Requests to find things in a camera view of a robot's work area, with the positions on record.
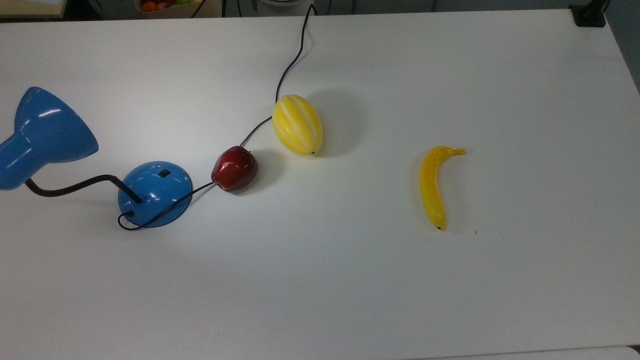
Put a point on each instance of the blue desk lamp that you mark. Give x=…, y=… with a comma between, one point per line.
x=155, y=196

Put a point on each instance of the yellow striped toy melon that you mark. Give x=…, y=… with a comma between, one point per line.
x=297, y=125

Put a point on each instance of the red toy apple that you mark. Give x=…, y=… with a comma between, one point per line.
x=234, y=169

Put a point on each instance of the yellow toy banana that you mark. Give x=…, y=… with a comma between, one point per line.
x=431, y=190

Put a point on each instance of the cardboard box of fruit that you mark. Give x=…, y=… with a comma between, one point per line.
x=175, y=13

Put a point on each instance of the orange toy fruit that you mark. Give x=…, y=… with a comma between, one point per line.
x=149, y=6

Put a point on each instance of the light wooden board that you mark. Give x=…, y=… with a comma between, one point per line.
x=30, y=7

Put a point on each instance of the black table clamp mount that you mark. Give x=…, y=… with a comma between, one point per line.
x=590, y=17

